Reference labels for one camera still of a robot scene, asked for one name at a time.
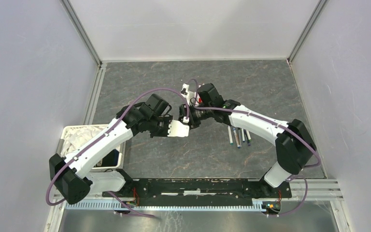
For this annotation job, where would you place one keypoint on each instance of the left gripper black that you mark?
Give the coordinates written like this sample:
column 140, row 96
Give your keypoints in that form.
column 168, row 120

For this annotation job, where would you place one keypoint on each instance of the blue capped white pen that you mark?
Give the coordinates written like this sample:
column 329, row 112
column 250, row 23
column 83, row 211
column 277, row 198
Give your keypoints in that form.
column 242, row 136

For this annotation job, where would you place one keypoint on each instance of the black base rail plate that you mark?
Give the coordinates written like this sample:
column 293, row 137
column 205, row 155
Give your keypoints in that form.
column 201, row 191

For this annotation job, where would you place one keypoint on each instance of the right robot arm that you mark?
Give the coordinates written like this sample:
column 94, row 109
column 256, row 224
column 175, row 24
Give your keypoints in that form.
column 293, row 143

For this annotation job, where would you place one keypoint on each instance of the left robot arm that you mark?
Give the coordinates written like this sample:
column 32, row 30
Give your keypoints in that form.
column 72, row 174

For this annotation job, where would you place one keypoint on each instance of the white slotted cable duct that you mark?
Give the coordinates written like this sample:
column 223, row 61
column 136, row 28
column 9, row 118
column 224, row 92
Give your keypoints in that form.
column 113, row 204

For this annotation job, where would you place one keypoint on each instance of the aluminium frame rail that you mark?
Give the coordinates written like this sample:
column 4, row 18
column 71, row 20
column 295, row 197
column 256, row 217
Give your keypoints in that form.
column 306, row 30
column 81, row 31

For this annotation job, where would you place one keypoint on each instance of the white plastic basket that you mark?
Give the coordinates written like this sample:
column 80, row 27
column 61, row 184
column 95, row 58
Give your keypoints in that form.
column 114, row 160

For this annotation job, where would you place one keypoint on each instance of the aluminium frame rail right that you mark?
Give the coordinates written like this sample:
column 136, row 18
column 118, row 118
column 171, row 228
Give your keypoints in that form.
column 306, row 30

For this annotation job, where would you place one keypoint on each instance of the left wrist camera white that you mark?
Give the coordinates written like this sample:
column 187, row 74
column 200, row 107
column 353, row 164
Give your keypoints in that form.
column 177, row 129

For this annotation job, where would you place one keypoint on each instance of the white cloth in basket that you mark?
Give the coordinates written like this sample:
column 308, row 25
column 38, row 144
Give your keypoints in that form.
column 74, row 137

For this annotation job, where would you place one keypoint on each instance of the green capped white pen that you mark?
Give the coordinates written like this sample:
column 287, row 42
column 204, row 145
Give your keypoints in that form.
column 247, row 135

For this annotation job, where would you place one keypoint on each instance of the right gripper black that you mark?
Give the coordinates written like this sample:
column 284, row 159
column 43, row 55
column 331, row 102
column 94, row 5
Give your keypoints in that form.
column 192, row 123

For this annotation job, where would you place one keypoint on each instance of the blue transparent pen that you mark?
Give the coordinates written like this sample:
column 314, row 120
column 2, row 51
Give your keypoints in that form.
column 237, row 139

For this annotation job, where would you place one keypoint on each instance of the houndstooth patterned pen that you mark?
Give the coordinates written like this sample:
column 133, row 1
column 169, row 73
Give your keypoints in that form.
column 239, row 136

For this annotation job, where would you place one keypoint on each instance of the aluminium frame rail left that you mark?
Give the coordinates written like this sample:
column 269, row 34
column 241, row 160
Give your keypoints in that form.
column 81, row 31

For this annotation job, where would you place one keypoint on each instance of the teal capped white pen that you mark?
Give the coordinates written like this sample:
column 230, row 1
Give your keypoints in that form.
column 230, row 136

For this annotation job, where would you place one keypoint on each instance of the purple transparent pen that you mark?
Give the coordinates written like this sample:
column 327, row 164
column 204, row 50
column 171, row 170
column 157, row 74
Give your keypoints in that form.
column 249, row 144

